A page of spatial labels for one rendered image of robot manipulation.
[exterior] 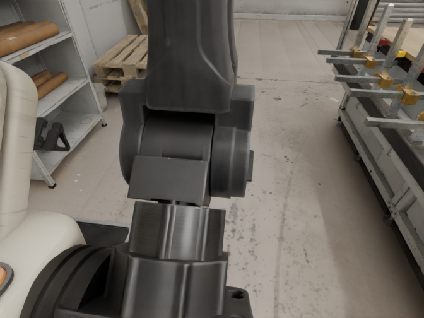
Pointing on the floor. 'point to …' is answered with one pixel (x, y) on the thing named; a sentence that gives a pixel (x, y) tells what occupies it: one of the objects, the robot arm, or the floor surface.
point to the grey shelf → (60, 56)
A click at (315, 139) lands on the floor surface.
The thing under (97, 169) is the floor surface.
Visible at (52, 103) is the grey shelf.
